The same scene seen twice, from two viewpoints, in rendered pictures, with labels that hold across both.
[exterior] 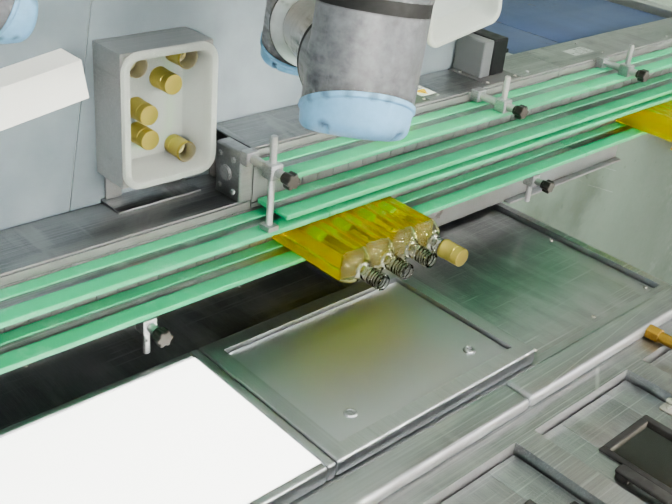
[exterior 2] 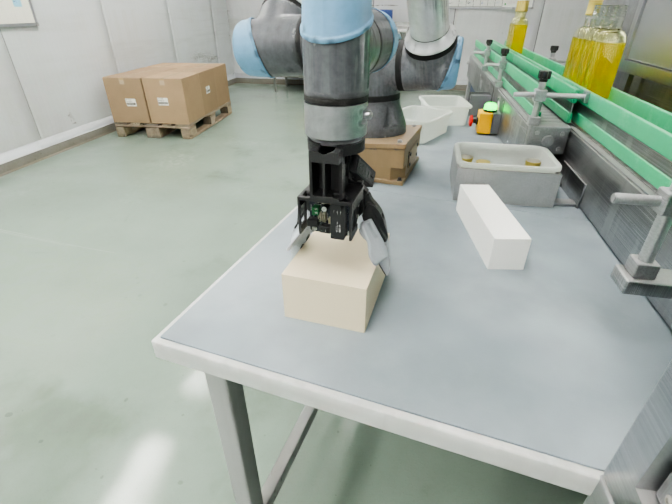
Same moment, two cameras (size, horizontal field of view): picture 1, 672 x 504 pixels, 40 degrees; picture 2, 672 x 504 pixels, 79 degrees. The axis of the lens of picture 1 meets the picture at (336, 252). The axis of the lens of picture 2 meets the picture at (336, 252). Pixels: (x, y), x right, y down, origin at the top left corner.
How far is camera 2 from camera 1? 96 cm
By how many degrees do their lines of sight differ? 41
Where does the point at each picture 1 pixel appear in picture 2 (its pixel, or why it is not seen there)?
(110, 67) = (468, 180)
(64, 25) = (440, 206)
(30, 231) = (606, 224)
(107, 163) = (543, 193)
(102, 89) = not seen: hidden behind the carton
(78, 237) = (607, 186)
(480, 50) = (475, 98)
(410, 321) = (656, 12)
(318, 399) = not seen: outside the picture
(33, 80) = (472, 199)
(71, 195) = (573, 218)
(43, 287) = (658, 169)
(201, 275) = not seen: hidden behind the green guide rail
